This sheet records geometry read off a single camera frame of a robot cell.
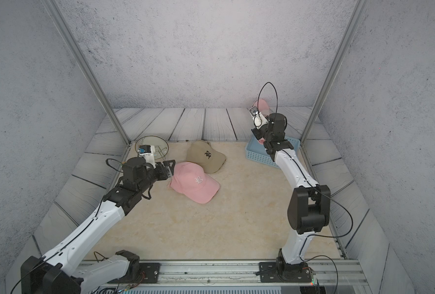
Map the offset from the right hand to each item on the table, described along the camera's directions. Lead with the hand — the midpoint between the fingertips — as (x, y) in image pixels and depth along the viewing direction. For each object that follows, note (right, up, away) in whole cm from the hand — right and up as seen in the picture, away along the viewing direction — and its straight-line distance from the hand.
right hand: (257, 116), depth 85 cm
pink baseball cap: (+4, +7, +9) cm, 13 cm away
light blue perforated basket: (+4, -16, +21) cm, 27 cm away
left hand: (-38, -21, -7) cm, 44 cm away
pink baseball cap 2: (-32, -30, +9) cm, 45 cm away
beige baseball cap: (-28, -17, +23) cm, 40 cm away
